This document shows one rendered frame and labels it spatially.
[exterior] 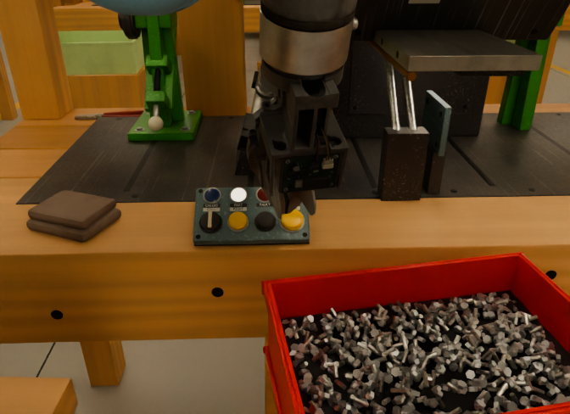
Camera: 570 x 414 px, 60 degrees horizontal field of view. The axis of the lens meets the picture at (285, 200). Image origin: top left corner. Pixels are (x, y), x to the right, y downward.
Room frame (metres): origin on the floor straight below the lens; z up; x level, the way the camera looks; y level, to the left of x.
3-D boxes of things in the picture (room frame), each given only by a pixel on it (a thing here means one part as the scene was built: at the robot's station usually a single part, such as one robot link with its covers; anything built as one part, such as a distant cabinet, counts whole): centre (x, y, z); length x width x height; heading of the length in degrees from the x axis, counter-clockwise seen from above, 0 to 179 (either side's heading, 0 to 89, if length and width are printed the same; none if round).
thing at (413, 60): (0.79, -0.22, 1.11); 0.39 x 0.16 x 0.03; 2
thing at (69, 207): (0.59, 0.29, 0.91); 0.10 x 0.08 x 0.03; 68
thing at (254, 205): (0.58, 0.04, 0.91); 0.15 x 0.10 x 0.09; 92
